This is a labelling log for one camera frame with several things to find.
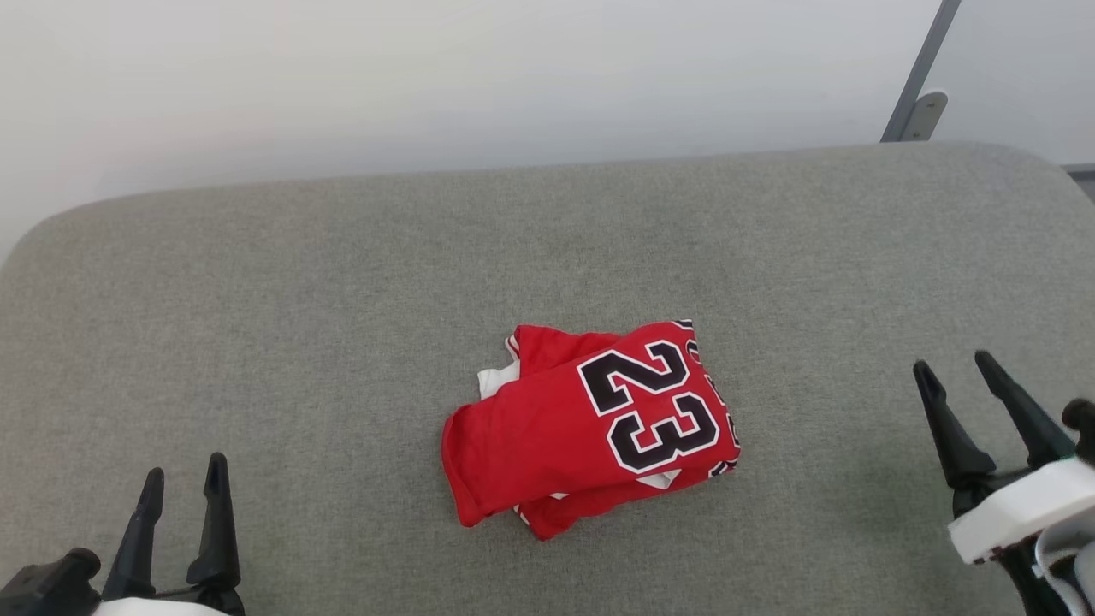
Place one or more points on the grey metal pole bracket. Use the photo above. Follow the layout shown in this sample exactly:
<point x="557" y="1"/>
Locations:
<point x="928" y="51"/>

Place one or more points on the grey fabric sofa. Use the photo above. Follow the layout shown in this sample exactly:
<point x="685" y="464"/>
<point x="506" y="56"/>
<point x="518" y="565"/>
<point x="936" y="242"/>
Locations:
<point x="299" y="342"/>

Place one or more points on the dark grey baseboard strip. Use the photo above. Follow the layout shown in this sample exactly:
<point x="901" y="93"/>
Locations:
<point x="1082" y="180"/>

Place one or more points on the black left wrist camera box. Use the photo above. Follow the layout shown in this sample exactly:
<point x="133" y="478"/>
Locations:
<point x="43" y="590"/>

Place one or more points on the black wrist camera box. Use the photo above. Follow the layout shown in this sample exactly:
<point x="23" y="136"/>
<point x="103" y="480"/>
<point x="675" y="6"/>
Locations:
<point x="1082" y="423"/>
<point x="43" y="590"/>

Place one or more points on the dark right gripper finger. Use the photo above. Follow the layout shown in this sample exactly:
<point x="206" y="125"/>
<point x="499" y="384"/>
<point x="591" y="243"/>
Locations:
<point x="958" y="449"/>
<point x="1035" y="432"/>

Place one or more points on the red jersey with white sleeves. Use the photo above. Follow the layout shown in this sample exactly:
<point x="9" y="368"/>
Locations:
<point x="547" y="428"/>

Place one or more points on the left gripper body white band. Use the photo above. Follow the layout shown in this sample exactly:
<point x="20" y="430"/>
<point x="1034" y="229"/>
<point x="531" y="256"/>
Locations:
<point x="162" y="606"/>

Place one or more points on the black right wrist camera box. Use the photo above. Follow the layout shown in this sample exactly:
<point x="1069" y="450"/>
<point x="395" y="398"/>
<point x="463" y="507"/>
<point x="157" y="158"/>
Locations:
<point x="1082" y="423"/>

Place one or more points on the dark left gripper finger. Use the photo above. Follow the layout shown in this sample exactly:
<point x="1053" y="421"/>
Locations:
<point x="218" y="547"/>
<point x="137" y="556"/>

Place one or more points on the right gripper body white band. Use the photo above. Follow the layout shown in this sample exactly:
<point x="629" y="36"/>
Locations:
<point x="1018" y="513"/>

